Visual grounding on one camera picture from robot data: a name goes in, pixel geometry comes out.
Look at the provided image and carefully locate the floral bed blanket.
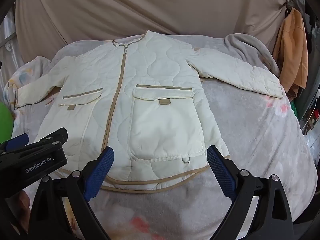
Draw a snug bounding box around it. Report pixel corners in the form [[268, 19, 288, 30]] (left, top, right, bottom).
[[4, 34, 315, 240]]

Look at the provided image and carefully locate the grey shiny curtain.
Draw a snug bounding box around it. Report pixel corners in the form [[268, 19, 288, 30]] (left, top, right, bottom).
[[0, 5, 24, 83]]

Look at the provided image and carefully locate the person's left hand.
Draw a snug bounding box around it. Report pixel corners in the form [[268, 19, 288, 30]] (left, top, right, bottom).
[[14, 190, 34, 233]]

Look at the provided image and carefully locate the green cloth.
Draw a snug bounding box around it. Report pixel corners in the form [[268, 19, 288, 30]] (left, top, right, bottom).
[[291, 102, 300, 121]]

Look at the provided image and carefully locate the orange hanging garment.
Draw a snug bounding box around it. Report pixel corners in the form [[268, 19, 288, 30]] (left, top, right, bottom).
[[272, 7, 308, 100]]

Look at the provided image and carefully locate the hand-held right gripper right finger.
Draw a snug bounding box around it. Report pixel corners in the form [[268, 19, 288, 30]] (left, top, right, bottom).
[[206, 145, 294, 240]]

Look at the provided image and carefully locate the white floral pillow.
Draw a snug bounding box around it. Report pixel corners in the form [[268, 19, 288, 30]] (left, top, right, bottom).
[[4, 56, 53, 110]]

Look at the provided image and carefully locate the white quilted jacket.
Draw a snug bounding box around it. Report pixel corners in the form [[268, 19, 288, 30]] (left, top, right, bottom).
[[15, 30, 284, 193]]

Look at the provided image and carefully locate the green round object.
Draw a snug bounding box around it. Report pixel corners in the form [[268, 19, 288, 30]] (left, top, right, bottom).
[[0, 102, 14, 140]]

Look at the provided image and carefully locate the grey fleece blanket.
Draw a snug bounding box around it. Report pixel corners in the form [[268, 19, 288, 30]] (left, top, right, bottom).
[[224, 33, 280, 78]]

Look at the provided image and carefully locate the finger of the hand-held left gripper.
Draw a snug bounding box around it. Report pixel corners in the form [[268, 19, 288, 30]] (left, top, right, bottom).
[[27, 127, 69, 152], [0, 133, 30, 155]]

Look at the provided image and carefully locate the beige backdrop curtain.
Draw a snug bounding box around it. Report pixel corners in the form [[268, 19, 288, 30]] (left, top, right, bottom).
[[14, 0, 288, 63]]

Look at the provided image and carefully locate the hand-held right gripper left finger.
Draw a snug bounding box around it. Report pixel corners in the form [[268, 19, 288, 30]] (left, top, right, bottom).
[[30, 146, 115, 240]]

